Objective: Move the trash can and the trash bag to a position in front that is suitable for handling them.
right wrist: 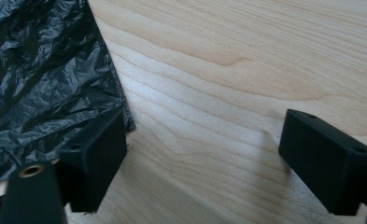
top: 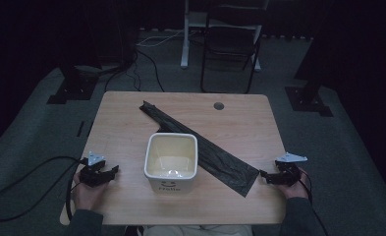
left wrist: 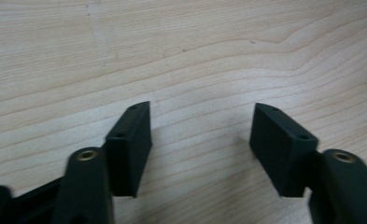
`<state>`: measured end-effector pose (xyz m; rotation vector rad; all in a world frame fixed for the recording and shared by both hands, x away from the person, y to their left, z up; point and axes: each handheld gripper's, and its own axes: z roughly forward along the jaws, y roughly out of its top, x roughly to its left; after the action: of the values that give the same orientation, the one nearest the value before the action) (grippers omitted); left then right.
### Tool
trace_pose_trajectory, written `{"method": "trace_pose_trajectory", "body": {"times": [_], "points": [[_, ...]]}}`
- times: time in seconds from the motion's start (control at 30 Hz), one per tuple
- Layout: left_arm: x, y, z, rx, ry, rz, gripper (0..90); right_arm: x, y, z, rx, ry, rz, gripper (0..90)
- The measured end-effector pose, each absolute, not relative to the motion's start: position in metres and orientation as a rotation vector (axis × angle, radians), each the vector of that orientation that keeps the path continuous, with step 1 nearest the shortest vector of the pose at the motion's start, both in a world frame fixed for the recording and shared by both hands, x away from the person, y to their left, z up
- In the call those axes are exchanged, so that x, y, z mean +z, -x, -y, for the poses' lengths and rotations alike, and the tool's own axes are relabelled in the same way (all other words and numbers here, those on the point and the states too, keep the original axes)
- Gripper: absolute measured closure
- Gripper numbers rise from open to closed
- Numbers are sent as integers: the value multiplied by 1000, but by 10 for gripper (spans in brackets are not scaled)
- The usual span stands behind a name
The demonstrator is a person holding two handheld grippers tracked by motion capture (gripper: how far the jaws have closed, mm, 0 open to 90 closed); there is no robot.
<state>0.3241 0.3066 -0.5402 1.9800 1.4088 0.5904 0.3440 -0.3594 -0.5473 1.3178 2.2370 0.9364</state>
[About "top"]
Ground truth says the left hand-held gripper black cable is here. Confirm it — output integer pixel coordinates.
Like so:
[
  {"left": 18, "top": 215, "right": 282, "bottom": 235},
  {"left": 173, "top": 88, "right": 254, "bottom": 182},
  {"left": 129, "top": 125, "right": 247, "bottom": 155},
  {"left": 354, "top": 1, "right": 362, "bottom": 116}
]
[{"left": 0, "top": 155, "right": 84, "bottom": 222}]

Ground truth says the black floor cable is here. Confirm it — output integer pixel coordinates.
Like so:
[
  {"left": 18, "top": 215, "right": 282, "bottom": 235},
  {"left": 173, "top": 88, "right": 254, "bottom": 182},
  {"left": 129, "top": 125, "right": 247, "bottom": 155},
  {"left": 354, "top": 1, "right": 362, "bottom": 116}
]
[{"left": 103, "top": 48, "right": 166, "bottom": 93}]

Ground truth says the black folding chair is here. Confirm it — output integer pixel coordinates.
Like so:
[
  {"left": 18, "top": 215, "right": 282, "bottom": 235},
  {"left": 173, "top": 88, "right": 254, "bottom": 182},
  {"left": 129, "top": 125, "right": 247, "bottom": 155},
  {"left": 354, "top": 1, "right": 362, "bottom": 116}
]
[{"left": 199, "top": 0, "right": 269, "bottom": 94}]

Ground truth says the black metal stand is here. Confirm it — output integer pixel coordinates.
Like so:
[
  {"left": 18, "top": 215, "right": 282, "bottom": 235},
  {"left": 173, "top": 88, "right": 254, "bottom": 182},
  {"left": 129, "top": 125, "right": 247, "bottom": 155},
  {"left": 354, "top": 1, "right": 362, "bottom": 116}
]
[
  {"left": 284, "top": 0, "right": 334, "bottom": 118},
  {"left": 46, "top": 63, "right": 100, "bottom": 105}
]

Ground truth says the white floor cable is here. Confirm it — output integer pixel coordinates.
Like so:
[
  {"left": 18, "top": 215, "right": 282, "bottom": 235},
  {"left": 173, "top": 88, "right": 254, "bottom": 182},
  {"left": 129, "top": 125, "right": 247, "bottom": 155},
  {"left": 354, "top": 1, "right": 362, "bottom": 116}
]
[{"left": 136, "top": 29, "right": 198, "bottom": 48}]

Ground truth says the hand-held gripper black cable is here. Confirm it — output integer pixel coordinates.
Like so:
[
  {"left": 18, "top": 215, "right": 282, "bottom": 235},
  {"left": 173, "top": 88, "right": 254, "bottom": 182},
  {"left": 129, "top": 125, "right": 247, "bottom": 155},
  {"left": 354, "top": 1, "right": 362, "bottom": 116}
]
[
  {"left": 297, "top": 167, "right": 330, "bottom": 236},
  {"left": 0, "top": 155, "right": 84, "bottom": 222}
]

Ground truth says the black plastic garbage bag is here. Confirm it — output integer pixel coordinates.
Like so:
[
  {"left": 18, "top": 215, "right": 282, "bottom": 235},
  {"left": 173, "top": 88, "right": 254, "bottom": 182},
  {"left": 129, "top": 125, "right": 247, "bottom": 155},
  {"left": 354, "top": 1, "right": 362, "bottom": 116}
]
[{"left": 138, "top": 100, "right": 260, "bottom": 199}]

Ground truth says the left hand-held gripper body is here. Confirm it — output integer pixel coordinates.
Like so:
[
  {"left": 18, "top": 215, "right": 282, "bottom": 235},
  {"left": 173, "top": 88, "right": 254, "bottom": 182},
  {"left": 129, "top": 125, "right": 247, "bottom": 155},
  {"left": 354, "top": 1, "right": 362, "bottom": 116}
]
[{"left": 79, "top": 150, "right": 112, "bottom": 188}]

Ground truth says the right hand-held gripper black cable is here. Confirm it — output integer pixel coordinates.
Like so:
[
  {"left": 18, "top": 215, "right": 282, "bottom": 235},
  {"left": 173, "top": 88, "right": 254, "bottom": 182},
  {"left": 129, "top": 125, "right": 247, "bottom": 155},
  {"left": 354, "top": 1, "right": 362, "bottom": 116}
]
[{"left": 297, "top": 167, "right": 330, "bottom": 236}]

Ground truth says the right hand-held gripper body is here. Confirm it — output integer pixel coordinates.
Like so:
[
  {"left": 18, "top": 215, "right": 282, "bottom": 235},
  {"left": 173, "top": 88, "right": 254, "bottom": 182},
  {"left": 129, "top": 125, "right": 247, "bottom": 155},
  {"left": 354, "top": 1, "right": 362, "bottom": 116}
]
[{"left": 274, "top": 151, "right": 309, "bottom": 188}]

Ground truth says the person's left hand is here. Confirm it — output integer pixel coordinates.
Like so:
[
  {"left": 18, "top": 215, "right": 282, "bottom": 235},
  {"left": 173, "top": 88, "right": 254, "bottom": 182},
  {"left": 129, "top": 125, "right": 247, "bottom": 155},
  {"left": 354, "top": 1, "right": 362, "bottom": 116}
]
[{"left": 71, "top": 170, "right": 112, "bottom": 211}]

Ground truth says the white square bin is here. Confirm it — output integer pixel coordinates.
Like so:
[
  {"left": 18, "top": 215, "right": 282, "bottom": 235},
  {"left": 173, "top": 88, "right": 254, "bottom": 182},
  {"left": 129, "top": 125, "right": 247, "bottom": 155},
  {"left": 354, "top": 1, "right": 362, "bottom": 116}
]
[{"left": 143, "top": 132, "right": 198, "bottom": 195}]

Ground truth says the person's right hand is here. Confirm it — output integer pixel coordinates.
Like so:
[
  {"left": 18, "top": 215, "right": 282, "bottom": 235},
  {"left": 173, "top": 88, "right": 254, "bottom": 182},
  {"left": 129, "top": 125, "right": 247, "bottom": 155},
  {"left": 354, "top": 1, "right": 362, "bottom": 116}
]
[{"left": 277, "top": 166, "right": 310, "bottom": 201}]

